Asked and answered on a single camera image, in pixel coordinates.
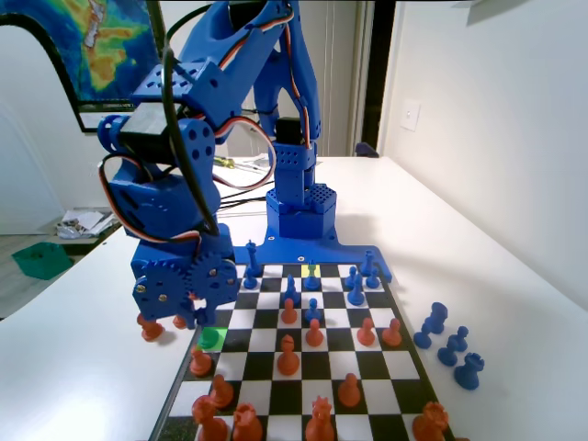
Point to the blue geared gripper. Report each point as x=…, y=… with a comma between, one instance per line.
x=162, y=284

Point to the red rook chess piece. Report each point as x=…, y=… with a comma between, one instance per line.
x=429, y=421
x=248, y=423

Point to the white arched panel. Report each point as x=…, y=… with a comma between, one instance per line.
x=27, y=138

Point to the captured orange chess pieces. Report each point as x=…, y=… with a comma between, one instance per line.
x=151, y=331

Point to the blue queen chess piece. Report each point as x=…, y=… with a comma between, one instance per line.
x=367, y=264

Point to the pile of papers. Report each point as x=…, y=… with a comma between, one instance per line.
x=82, y=220

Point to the blue knight chess piece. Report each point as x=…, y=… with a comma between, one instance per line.
x=436, y=318
x=291, y=291

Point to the red queen chess piece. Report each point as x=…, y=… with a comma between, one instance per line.
x=320, y=422

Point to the dark blue rounded object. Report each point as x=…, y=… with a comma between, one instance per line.
x=366, y=150

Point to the blue 3D-printed robot arm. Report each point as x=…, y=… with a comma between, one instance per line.
x=197, y=151

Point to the blue king chess piece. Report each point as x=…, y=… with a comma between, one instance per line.
x=252, y=255

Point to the white light switch plate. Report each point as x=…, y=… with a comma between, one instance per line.
x=409, y=116

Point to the black and white chess board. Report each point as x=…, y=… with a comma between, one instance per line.
x=257, y=340

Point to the yellow and black screwdriver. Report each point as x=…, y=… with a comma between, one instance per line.
x=224, y=161

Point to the red knight chess piece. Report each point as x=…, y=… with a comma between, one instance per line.
x=209, y=420

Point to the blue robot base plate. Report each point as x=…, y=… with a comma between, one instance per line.
x=285, y=250

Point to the framed New Zealand map poster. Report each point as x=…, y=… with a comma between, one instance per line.
x=115, y=46

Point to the green plastic box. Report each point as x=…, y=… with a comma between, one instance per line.
x=43, y=261

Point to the small clear plastic packet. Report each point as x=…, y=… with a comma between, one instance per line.
x=257, y=161

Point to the red pawn chess piece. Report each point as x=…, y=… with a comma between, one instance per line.
x=392, y=334
x=180, y=323
x=314, y=334
x=222, y=392
x=289, y=313
x=200, y=364
x=349, y=391
x=366, y=333

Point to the blue rook chess piece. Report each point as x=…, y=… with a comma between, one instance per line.
x=468, y=371

